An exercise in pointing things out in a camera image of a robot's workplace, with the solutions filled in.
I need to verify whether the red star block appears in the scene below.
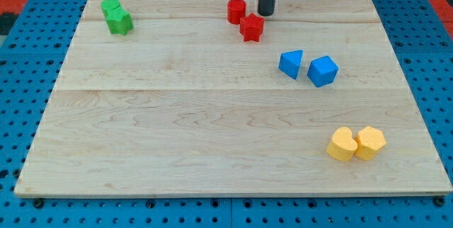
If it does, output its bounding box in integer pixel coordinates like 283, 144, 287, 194
239, 13, 265, 42

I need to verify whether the blue triangle block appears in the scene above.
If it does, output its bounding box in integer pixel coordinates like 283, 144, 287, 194
278, 50, 304, 79

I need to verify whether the green star block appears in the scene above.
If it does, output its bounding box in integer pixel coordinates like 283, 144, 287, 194
106, 6, 134, 35

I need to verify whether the light wooden board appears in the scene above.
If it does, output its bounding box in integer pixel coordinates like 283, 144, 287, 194
14, 0, 452, 198

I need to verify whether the red cylinder block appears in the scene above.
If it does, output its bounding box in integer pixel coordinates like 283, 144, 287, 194
227, 0, 246, 25

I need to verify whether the blue cube block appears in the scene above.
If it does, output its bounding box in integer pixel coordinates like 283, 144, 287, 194
307, 56, 339, 87

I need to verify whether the yellow heart block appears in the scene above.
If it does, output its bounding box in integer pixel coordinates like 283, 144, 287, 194
326, 127, 358, 161

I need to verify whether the yellow hexagon block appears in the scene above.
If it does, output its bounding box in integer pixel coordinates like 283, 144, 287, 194
355, 126, 386, 161

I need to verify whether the green cylinder block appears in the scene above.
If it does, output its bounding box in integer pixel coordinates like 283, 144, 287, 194
101, 0, 120, 18

